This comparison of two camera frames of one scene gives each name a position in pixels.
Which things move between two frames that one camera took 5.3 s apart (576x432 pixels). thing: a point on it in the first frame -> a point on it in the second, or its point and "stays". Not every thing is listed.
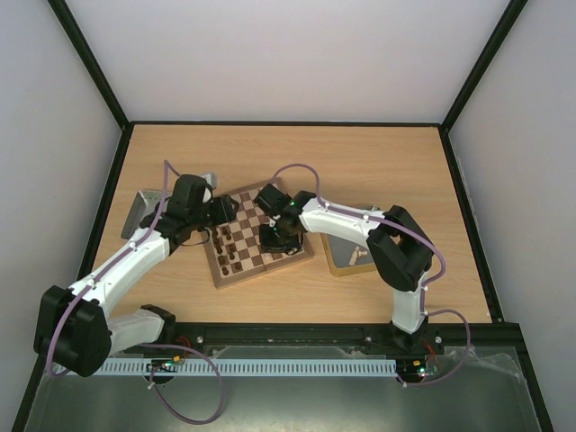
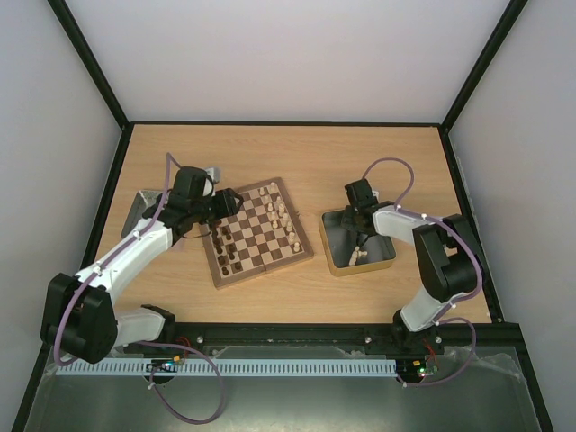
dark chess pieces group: x=220 y=236 stays
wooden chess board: x=234 y=248 stays
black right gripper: x=276 y=239 -> x=356 y=220
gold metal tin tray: x=346 y=256 stays
